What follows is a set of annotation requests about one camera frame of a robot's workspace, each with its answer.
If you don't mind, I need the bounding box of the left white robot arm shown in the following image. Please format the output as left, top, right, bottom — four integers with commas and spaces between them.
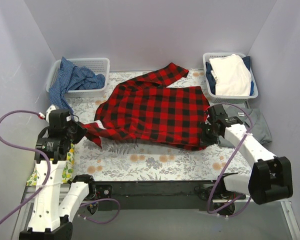
18, 105, 97, 240

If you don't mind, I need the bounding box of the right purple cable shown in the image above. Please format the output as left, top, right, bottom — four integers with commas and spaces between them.
206, 103, 254, 215

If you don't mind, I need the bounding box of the blue checked shirt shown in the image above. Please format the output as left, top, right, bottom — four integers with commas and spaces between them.
48, 57, 106, 113

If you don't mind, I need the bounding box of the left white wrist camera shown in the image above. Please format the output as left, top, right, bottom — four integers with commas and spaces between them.
38, 104, 60, 123

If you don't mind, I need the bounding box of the left white plastic basket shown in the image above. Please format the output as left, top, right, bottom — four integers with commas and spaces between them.
46, 57, 110, 99

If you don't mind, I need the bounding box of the aluminium frame rail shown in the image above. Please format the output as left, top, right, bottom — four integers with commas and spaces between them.
10, 184, 300, 240

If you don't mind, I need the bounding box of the floral print table mat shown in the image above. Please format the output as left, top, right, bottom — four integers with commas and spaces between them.
67, 70, 250, 181

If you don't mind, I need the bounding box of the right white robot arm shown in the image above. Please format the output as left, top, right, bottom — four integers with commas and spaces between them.
201, 103, 293, 205

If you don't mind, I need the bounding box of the navy blue folded shirt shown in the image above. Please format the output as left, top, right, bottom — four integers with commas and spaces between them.
205, 55, 255, 97

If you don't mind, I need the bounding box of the white folded shirt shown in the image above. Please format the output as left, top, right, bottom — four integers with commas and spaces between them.
208, 53, 252, 97

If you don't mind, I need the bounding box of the black base beam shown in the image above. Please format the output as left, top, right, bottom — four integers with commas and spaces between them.
94, 180, 215, 211

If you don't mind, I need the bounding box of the grey folded polo shirt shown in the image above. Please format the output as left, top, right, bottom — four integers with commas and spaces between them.
224, 106, 273, 146

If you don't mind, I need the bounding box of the lemon print cloth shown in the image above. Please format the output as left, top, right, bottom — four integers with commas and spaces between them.
26, 143, 75, 187

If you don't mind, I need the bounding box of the red black plaid shirt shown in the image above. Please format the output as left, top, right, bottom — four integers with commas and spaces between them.
83, 63, 210, 151

